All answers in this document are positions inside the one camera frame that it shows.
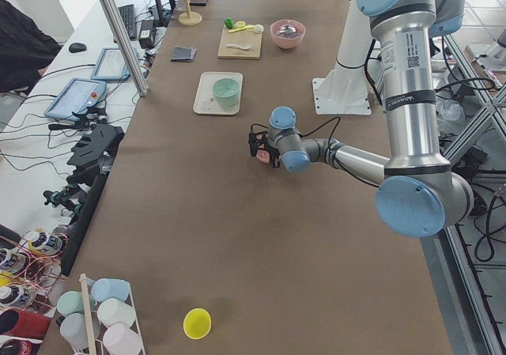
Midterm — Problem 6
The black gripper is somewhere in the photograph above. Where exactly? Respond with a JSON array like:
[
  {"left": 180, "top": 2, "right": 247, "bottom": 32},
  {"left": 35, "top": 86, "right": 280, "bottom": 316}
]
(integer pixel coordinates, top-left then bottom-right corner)
[{"left": 248, "top": 131, "right": 281, "bottom": 168}]

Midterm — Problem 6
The small pink bowl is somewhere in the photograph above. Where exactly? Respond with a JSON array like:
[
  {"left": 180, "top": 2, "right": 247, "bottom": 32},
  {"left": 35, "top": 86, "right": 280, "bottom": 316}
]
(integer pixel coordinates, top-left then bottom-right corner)
[{"left": 255, "top": 149, "right": 270, "bottom": 164}]

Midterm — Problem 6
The white ceramic spoon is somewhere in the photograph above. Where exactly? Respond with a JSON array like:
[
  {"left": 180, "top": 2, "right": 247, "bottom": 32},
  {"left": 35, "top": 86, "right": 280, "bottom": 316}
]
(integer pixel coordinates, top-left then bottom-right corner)
[{"left": 226, "top": 43, "right": 252, "bottom": 51}]

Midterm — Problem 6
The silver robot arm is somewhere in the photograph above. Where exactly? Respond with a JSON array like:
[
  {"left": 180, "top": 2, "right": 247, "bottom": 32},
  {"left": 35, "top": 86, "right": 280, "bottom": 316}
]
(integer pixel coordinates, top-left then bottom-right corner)
[{"left": 248, "top": 0, "right": 474, "bottom": 237}]

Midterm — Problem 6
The green bowl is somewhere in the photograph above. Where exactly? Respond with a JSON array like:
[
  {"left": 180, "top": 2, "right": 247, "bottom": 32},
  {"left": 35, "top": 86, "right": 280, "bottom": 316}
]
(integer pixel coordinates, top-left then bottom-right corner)
[{"left": 212, "top": 78, "right": 240, "bottom": 108}]

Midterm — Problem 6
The large pink bowl with ice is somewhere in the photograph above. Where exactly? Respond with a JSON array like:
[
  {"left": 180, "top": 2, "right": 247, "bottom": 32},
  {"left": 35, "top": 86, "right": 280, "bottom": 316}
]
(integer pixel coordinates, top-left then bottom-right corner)
[{"left": 270, "top": 19, "right": 306, "bottom": 49}]

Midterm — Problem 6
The cream rabbit tray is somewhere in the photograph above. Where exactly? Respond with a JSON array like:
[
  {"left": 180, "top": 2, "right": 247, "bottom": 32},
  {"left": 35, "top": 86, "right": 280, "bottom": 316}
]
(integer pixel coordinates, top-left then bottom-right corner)
[{"left": 193, "top": 71, "right": 243, "bottom": 115}]

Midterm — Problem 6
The wooden cutting board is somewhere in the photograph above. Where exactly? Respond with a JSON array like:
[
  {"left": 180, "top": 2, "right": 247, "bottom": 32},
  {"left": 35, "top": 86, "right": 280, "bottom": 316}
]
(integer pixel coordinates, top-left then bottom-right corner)
[{"left": 217, "top": 27, "right": 262, "bottom": 60}]

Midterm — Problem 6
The white garlic bulb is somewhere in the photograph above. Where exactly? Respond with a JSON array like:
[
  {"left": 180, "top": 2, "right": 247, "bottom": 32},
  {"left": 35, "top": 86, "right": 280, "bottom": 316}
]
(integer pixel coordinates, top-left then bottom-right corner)
[{"left": 252, "top": 25, "right": 264, "bottom": 34}]

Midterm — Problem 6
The yellow plastic knife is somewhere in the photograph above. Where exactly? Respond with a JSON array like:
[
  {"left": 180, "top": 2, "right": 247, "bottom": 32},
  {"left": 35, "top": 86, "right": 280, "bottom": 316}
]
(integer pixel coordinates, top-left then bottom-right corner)
[{"left": 228, "top": 25, "right": 255, "bottom": 34}]

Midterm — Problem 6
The grey purple folded cloth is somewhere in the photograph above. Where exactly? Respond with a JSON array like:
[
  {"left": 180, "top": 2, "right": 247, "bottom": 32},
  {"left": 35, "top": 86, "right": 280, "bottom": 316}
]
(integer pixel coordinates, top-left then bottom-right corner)
[{"left": 171, "top": 46, "right": 197, "bottom": 62}]

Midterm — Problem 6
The metal scoop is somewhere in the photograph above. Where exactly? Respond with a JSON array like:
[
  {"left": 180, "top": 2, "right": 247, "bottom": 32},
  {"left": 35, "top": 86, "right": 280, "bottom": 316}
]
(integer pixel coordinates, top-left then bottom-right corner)
[{"left": 276, "top": 25, "right": 297, "bottom": 38}]

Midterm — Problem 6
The wooden stand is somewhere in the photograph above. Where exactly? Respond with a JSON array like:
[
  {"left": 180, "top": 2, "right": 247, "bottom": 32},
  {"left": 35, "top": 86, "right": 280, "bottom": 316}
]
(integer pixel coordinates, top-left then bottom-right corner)
[{"left": 178, "top": 0, "right": 202, "bottom": 26}]

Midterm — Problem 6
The blue teach pendant far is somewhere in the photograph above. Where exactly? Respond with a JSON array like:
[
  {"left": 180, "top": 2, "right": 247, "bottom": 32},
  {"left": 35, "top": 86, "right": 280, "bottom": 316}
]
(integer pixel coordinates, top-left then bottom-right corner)
[{"left": 90, "top": 47, "right": 130, "bottom": 82}]

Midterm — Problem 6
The blue teach pendant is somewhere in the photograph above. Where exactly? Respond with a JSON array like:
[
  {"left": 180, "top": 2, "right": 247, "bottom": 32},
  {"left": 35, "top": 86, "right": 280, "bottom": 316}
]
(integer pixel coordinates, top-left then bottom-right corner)
[
  {"left": 90, "top": 47, "right": 130, "bottom": 82},
  {"left": 44, "top": 77, "right": 107, "bottom": 121}
]

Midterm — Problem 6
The black tool holder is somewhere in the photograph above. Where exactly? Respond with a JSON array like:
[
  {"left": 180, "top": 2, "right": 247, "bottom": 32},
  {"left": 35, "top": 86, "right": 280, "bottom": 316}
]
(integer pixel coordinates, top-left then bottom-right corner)
[{"left": 66, "top": 124, "right": 125, "bottom": 168}]

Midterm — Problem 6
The black keyboard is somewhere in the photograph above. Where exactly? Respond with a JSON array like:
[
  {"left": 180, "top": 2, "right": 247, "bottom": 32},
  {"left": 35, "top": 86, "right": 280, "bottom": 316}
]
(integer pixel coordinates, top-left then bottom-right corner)
[{"left": 118, "top": 4, "right": 137, "bottom": 40}]

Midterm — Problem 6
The blue teach pendant near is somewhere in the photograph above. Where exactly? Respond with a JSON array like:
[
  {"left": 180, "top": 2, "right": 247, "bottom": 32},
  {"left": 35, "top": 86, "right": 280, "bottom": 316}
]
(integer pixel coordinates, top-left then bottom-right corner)
[{"left": 44, "top": 77, "right": 107, "bottom": 121}]

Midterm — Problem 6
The yellow plastic cup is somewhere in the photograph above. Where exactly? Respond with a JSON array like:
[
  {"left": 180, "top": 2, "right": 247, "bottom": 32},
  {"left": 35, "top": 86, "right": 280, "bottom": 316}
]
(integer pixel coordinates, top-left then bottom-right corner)
[{"left": 183, "top": 308, "right": 212, "bottom": 340}]

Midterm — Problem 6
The black computer mouse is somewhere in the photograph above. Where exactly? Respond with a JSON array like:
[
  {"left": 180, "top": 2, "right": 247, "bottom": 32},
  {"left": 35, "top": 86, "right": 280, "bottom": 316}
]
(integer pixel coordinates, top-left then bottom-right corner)
[{"left": 68, "top": 42, "right": 87, "bottom": 53}]

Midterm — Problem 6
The blue plastic cup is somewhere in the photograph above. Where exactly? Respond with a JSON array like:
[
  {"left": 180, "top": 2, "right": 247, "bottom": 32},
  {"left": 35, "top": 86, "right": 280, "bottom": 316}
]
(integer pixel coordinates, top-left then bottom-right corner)
[{"left": 91, "top": 278, "right": 130, "bottom": 303}]

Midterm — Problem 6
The wooden stick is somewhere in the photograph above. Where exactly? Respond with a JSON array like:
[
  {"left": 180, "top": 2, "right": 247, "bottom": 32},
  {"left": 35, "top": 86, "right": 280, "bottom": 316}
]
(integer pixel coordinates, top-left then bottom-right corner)
[{"left": 79, "top": 274, "right": 96, "bottom": 355}]

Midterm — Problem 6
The white plastic cup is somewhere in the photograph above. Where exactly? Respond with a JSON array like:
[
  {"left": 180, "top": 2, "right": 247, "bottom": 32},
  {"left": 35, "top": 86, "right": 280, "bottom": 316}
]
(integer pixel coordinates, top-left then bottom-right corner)
[{"left": 96, "top": 298, "right": 135, "bottom": 327}]

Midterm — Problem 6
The pink plastic cup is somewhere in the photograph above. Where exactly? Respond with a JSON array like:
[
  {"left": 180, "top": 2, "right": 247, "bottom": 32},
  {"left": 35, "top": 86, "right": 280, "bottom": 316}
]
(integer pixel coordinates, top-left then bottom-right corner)
[{"left": 103, "top": 323, "right": 142, "bottom": 355}]

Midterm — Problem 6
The green plastic cup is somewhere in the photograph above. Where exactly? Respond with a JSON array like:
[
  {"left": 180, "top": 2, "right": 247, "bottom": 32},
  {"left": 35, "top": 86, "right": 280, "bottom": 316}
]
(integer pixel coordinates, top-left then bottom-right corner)
[{"left": 56, "top": 291, "right": 85, "bottom": 317}]

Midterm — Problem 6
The grey plastic cup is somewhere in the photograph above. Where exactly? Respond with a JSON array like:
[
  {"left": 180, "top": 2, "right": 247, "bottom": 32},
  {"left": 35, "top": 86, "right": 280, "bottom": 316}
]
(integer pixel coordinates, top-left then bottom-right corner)
[{"left": 59, "top": 312, "right": 89, "bottom": 349}]

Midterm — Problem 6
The red can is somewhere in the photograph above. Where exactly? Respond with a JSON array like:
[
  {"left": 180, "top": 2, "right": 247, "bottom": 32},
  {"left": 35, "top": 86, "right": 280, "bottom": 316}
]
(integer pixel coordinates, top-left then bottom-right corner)
[{"left": 1, "top": 308, "right": 51, "bottom": 339}]

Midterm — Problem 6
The aluminium frame post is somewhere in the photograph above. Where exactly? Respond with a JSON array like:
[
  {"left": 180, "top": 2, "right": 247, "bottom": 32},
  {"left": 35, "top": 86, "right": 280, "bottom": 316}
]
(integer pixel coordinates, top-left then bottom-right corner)
[{"left": 99, "top": 0, "right": 148, "bottom": 96}]

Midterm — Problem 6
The white wire cup rack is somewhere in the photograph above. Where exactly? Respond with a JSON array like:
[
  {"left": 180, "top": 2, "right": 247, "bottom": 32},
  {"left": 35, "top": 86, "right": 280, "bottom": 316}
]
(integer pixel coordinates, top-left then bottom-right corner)
[{"left": 79, "top": 274, "right": 146, "bottom": 354}]

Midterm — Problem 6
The copper wire bottle rack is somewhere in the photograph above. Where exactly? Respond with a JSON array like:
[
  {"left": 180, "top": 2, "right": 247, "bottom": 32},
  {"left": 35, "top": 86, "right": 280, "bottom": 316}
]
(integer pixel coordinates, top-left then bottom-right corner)
[{"left": 1, "top": 226, "right": 68, "bottom": 315}]

